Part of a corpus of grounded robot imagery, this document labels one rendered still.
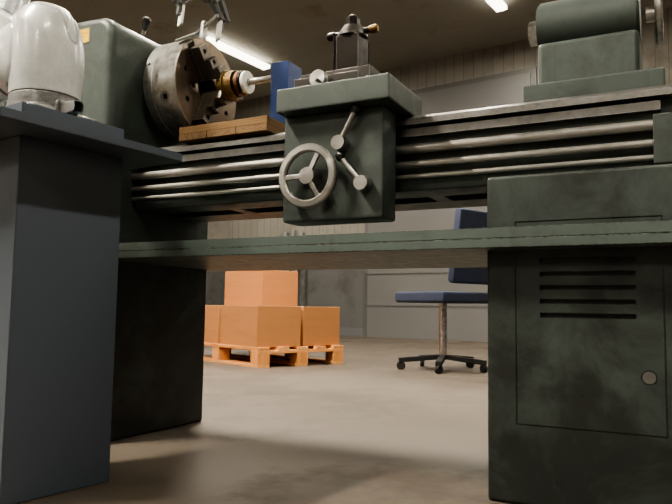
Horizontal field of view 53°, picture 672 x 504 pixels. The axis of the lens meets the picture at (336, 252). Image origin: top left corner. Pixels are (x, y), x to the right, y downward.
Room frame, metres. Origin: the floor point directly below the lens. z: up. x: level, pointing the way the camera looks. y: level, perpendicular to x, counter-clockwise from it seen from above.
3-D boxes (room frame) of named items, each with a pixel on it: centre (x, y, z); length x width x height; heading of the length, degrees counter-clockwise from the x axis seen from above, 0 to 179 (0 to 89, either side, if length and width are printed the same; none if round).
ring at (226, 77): (2.02, 0.33, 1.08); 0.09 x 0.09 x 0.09; 63
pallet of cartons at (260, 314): (5.03, 0.57, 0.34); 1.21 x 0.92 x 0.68; 51
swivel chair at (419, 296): (4.45, -0.73, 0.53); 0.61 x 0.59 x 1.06; 57
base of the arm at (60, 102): (1.48, 0.65, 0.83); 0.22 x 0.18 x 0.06; 55
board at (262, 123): (1.98, 0.24, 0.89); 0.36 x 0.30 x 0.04; 153
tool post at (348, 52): (1.75, -0.03, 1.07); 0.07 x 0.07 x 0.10; 63
